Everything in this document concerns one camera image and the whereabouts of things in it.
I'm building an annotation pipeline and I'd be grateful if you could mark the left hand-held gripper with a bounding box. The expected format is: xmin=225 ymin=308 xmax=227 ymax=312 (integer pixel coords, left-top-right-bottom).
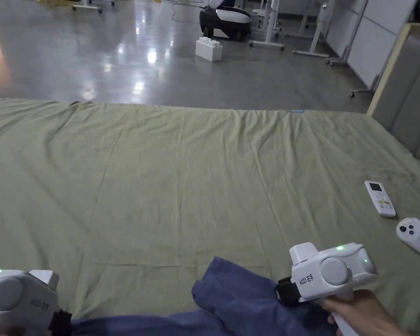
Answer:
xmin=0 ymin=268 xmax=73 ymax=336

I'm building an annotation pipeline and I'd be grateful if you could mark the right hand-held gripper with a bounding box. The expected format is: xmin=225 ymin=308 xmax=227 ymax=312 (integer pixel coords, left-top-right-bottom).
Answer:
xmin=275 ymin=242 xmax=378 ymax=336

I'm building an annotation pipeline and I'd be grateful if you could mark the dark blue garment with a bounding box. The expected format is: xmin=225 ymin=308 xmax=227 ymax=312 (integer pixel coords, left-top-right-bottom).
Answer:
xmin=71 ymin=256 xmax=338 ymax=336

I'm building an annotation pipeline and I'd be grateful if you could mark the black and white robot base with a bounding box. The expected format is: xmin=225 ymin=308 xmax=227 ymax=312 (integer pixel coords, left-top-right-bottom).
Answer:
xmin=199 ymin=0 xmax=252 ymax=42

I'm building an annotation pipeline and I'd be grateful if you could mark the person's right hand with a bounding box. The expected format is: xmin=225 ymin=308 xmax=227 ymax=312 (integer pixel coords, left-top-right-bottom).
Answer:
xmin=321 ymin=289 xmax=411 ymax=336

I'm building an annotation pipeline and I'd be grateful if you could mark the white remote control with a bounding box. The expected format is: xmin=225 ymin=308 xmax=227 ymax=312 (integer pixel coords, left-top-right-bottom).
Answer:
xmin=364 ymin=180 xmax=397 ymax=219

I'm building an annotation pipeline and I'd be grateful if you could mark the white hand controller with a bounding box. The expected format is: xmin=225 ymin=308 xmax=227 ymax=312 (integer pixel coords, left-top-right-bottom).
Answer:
xmin=395 ymin=217 xmax=420 ymax=264

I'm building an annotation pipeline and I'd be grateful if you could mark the bed with pale green sheet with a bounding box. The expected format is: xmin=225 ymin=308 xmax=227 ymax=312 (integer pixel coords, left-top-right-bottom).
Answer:
xmin=0 ymin=98 xmax=420 ymax=336

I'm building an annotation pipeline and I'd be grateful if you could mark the grey padded headboard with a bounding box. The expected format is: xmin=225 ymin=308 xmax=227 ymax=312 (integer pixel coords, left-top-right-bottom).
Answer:
xmin=366 ymin=22 xmax=420 ymax=170

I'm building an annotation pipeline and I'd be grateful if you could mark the white-legged table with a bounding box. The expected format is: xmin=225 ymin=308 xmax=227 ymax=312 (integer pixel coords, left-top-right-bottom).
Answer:
xmin=248 ymin=0 xmax=286 ymax=52
xmin=293 ymin=0 xmax=333 ymax=59

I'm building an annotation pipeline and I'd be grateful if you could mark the white plastic building block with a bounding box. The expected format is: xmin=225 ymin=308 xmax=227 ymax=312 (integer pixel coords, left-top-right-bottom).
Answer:
xmin=195 ymin=36 xmax=224 ymax=62

